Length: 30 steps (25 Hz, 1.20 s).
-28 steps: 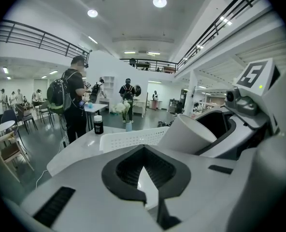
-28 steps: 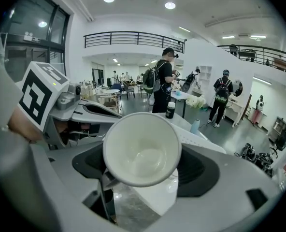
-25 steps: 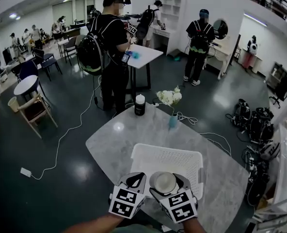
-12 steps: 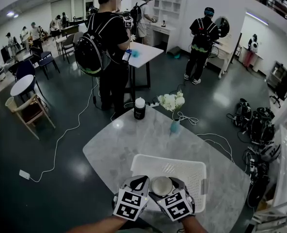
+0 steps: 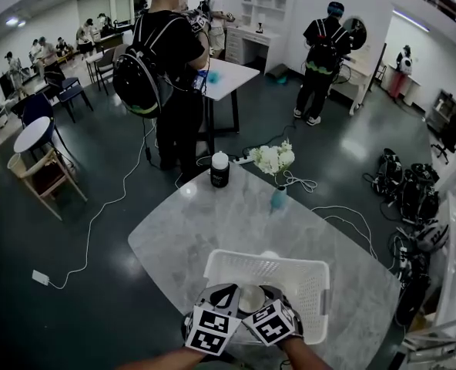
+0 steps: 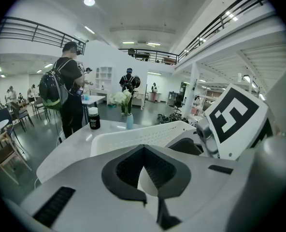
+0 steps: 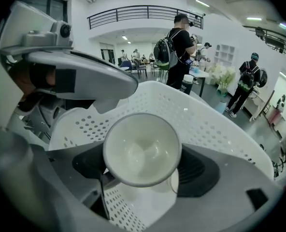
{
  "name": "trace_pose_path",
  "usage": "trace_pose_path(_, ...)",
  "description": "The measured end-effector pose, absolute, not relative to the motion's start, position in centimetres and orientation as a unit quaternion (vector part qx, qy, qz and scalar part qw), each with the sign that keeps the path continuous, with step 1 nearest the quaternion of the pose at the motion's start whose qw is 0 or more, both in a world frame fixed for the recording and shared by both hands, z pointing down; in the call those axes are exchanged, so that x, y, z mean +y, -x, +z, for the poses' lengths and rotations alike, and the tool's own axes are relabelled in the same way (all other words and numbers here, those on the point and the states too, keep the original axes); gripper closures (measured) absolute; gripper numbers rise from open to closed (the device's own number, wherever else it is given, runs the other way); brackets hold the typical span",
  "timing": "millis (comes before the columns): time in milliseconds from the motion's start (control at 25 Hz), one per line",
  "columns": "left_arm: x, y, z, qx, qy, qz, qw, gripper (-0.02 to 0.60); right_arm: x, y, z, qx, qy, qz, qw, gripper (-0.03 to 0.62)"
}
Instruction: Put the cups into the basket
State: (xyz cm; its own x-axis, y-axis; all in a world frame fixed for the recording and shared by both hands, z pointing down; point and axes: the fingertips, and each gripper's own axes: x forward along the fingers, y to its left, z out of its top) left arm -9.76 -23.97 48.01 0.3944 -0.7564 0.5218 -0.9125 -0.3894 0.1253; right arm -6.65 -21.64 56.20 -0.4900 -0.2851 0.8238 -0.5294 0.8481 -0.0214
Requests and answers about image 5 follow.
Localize white flower bouquet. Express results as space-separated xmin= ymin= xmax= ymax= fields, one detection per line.
xmin=249 ymin=139 xmax=296 ymax=177

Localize long white floor cable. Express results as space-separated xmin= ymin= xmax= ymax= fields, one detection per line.
xmin=47 ymin=117 xmax=159 ymax=291

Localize round white table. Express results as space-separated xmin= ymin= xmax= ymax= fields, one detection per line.
xmin=13 ymin=116 xmax=51 ymax=154

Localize blue vase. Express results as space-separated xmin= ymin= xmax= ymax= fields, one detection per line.
xmin=270 ymin=185 xmax=288 ymax=211

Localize black floor cable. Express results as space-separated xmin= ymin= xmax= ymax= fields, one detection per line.
xmin=243 ymin=123 xmax=298 ymax=157

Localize looped white cable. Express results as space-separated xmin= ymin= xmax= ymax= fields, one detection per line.
xmin=310 ymin=205 xmax=397 ymax=271

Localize white dresser desk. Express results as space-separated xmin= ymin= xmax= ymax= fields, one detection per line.
xmin=224 ymin=25 xmax=281 ymax=72

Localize grey cup with handle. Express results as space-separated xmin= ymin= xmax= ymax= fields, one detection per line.
xmin=237 ymin=284 xmax=267 ymax=312

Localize black office chair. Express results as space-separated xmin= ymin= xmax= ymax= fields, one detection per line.
xmin=430 ymin=112 xmax=456 ymax=165

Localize white dome backpack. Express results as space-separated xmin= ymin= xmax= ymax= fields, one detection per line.
xmin=414 ymin=220 xmax=450 ymax=253

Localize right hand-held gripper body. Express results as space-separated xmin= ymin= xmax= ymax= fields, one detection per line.
xmin=242 ymin=299 xmax=304 ymax=347

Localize black green-striped backpack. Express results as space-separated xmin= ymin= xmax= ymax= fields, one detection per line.
xmin=304 ymin=32 xmax=339 ymax=76

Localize beige paper bucket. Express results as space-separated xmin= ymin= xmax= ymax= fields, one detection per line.
xmin=6 ymin=153 xmax=25 ymax=179

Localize white rectangular table black legs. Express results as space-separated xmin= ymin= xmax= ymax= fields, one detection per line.
xmin=196 ymin=58 xmax=261 ymax=157

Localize black dome backpack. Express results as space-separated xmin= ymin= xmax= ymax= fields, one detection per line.
xmin=112 ymin=44 xmax=175 ymax=119

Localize person's right forearm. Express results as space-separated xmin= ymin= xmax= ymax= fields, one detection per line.
xmin=277 ymin=337 xmax=335 ymax=370

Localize grey cabinet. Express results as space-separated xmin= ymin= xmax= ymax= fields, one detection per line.
xmin=425 ymin=89 xmax=456 ymax=134

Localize white plastic basket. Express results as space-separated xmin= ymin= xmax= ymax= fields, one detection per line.
xmin=203 ymin=248 xmax=332 ymax=345

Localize person's left forearm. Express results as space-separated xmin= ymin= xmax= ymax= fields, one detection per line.
xmin=114 ymin=345 xmax=208 ymax=370

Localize pile of black backpacks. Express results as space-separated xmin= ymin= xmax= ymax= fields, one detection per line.
xmin=362 ymin=147 xmax=451 ymax=325

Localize dark teal floor bag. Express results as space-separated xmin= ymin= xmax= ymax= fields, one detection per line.
xmin=265 ymin=63 xmax=290 ymax=86

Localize round mirror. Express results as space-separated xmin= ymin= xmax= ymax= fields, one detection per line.
xmin=342 ymin=16 xmax=368 ymax=50

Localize wooden chair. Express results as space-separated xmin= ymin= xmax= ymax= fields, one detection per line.
xmin=18 ymin=148 xmax=89 ymax=222

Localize coiled white cable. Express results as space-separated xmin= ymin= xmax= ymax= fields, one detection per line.
xmin=281 ymin=170 xmax=318 ymax=194

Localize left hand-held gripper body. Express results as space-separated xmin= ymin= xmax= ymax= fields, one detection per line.
xmin=184 ymin=302 xmax=243 ymax=357

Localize grey chair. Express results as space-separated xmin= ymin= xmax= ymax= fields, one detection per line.
xmin=95 ymin=43 xmax=131 ymax=96

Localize black canister white lid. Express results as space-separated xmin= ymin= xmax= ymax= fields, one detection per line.
xmin=210 ymin=150 xmax=230 ymax=188

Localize navy chair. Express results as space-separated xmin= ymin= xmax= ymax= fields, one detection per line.
xmin=44 ymin=62 xmax=95 ymax=125

